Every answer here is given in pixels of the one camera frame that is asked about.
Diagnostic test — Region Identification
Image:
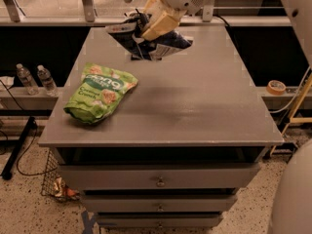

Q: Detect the black bar on floor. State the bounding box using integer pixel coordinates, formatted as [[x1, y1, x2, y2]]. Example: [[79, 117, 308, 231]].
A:
[[1, 117, 36, 180]]

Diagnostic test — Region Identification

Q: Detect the grey drawer cabinet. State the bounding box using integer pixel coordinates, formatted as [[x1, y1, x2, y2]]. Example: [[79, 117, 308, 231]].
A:
[[40, 26, 283, 229]]

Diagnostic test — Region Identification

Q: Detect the wire mesh basket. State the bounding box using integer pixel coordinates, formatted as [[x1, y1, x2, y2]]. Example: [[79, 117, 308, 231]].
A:
[[41, 151, 80, 202]]

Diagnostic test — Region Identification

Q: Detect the right clear water bottle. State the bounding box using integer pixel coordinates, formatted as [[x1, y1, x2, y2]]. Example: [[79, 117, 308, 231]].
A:
[[37, 65, 58, 97]]

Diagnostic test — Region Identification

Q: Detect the blue chip bag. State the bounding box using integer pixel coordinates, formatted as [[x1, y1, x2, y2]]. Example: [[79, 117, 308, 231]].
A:
[[106, 12, 193, 59]]

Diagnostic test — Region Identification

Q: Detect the left clear water bottle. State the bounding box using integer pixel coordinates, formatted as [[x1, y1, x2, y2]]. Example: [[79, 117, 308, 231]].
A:
[[17, 63, 39, 96]]

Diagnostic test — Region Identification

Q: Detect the drawer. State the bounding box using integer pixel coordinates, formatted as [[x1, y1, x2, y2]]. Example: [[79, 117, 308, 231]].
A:
[[82, 195, 237, 213], [58, 163, 259, 190]]

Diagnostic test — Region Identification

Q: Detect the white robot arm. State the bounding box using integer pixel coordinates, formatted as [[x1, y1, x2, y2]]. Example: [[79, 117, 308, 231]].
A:
[[267, 0, 312, 234]]

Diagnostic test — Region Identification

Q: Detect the black floor cable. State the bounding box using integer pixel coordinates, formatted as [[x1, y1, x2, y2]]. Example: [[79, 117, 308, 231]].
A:
[[0, 80, 59, 177]]

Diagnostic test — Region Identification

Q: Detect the middle drawer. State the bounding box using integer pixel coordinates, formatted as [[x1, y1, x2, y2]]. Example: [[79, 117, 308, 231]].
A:
[[82, 195, 237, 213]]

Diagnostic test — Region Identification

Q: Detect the roll of tan tape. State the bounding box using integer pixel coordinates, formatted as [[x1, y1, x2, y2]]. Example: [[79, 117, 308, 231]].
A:
[[266, 80, 286, 96]]

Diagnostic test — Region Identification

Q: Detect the top drawer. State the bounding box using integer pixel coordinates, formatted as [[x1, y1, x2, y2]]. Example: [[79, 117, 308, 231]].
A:
[[58, 163, 259, 190]]

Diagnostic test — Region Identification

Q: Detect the small dark blue snack bar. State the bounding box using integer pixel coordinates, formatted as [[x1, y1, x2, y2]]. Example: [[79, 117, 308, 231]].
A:
[[131, 55, 162, 61]]

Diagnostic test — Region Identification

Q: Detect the yellow metal stand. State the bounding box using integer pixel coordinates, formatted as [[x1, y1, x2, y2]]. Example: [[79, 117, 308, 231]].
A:
[[268, 73, 312, 158]]

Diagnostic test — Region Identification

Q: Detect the clear water bottle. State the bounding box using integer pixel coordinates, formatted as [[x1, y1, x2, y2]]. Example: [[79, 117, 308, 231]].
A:
[[37, 65, 58, 97], [17, 63, 39, 96]]

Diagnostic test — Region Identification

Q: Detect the green rice chip bag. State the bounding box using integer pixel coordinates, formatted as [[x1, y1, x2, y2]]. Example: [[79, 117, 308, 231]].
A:
[[63, 62, 138, 124]]

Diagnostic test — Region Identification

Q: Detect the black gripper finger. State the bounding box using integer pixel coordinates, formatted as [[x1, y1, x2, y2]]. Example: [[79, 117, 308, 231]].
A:
[[136, 10, 149, 36]]

